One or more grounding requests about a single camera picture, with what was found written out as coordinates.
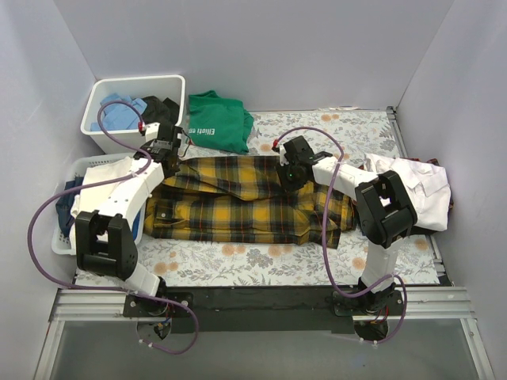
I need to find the yellow plaid long sleeve shirt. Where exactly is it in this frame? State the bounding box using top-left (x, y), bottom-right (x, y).
top-left (143, 156), bottom-right (356, 249)

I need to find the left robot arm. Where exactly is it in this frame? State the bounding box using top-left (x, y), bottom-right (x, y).
top-left (74, 123), bottom-right (183, 317)

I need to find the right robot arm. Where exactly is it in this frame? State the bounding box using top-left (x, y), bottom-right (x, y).
top-left (273, 136), bottom-right (417, 315)

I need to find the black garment in bin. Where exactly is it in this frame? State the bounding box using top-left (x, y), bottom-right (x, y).
top-left (142, 96), bottom-right (180, 125)

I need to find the green printed shirt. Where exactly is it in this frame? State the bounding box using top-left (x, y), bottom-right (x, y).
top-left (188, 90), bottom-right (254, 154)

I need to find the light blue shirt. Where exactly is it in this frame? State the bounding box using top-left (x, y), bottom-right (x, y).
top-left (100, 93), bottom-right (147, 131)

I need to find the white plastic bin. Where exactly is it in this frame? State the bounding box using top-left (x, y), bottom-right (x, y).
top-left (80, 74), bottom-right (187, 155)

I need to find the floral tablecloth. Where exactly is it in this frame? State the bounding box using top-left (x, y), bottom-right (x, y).
top-left (138, 110), bottom-right (445, 287)

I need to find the white folded garment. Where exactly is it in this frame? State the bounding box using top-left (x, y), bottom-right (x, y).
top-left (71, 157), bottom-right (132, 218)

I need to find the navy blue garment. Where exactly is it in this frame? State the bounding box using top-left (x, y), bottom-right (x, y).
top-left (55, 176), bottom-right (84, 238)

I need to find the white folded shirt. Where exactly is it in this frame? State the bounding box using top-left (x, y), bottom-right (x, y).
top-left (364, 153), bottom-right (452, 233)

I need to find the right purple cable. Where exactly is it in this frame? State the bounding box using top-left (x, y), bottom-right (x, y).
top-left (273, 127), bottom-right (408, 345)

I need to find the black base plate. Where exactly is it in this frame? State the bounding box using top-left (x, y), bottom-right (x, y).
top-left (123, 286), bottom-right (405, 334)

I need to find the aluminium frame rail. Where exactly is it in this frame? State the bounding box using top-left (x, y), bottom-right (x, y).
top-left (35, 286), bottom-right (494, 379)

